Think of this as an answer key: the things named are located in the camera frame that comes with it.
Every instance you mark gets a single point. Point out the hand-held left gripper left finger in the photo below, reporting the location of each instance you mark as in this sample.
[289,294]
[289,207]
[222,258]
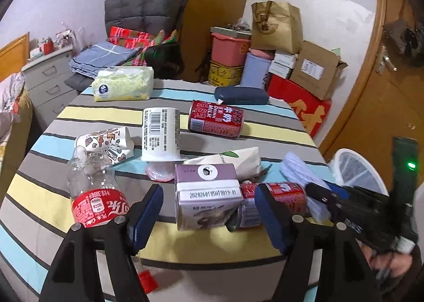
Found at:
[147,214]

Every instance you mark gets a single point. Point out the person's right hand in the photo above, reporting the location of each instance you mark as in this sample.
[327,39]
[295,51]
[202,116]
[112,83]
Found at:
[384,264]

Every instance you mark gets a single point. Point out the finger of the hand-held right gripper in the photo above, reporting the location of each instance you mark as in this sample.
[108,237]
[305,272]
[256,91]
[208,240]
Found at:
[336,187]
[319,194]

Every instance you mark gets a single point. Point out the tray of clutter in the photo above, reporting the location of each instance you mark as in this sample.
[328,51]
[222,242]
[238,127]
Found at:
[232,28]

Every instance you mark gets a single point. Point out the patterned paper cup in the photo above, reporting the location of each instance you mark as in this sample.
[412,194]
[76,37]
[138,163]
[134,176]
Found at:
[106,143]

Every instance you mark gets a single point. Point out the red box with gold print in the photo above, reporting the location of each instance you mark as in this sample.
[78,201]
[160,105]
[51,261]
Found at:
[308,110]

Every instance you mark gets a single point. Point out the clear bottle with red label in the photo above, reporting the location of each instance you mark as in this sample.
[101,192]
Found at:
[91,189]

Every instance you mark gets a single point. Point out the crushed red drink can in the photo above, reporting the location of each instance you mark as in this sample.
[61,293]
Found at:
[288,196]

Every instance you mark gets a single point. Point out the lavender box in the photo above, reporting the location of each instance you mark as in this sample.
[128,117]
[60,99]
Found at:
[255,72]

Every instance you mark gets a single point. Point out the bags hanging on door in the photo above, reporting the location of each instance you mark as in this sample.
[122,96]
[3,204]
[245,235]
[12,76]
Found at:
[404,42]

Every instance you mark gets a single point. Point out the pink plastic lid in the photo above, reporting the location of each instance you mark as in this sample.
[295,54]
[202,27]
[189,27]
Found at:
[159,173]

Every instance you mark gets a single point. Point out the dark blue glasses case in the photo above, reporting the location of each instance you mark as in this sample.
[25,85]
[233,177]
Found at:
[240,95]

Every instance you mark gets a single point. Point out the yellow tissue pack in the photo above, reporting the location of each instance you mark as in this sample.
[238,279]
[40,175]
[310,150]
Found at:
[122,85]

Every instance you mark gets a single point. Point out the wooden headboard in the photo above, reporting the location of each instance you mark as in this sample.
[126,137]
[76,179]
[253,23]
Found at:
[13,57]

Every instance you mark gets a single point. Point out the striped tablecloth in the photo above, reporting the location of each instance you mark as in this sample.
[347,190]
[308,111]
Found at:
[49,156]

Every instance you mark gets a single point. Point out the open cardboard box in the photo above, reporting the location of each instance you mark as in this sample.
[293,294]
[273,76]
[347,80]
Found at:
[314,70]

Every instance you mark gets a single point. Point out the grey quilted cushion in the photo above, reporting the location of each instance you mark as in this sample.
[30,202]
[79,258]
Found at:
[142,10]

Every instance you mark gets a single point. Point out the brown paper bag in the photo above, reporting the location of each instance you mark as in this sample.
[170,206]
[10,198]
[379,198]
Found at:
[275,28]

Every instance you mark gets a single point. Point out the white paper pouch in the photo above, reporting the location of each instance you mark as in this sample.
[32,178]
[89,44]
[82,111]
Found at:
[232,161]

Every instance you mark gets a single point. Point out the yellow patterned box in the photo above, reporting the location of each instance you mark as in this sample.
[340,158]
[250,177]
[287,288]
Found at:
[223,75]

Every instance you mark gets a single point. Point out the grey drawer cabinet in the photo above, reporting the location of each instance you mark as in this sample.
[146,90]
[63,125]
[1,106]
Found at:
[46,83]

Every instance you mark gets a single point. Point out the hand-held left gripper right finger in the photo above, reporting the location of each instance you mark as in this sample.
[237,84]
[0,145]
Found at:
[268,219]

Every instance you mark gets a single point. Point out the white round trash bin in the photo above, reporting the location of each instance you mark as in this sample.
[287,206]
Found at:
[354,169]

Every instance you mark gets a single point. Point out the purple milk carton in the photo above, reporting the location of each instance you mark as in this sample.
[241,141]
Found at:
[205,196]

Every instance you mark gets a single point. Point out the pale blue plastic bag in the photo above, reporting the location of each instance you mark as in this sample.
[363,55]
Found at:
[299,169]

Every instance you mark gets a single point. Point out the pink storage bin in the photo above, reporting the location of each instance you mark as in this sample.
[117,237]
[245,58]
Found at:
[228,50]

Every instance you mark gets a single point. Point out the red milk drink can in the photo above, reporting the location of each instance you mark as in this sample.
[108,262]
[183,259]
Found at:
[215,118]

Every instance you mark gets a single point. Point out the blue folded cloth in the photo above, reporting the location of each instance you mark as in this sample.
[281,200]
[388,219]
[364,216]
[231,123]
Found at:
[99,57]

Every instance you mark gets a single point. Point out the white yogurt cup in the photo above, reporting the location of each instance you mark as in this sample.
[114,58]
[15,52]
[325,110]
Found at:
[160,133]

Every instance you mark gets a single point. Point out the wooden door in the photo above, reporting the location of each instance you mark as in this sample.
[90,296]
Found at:
[374,106]

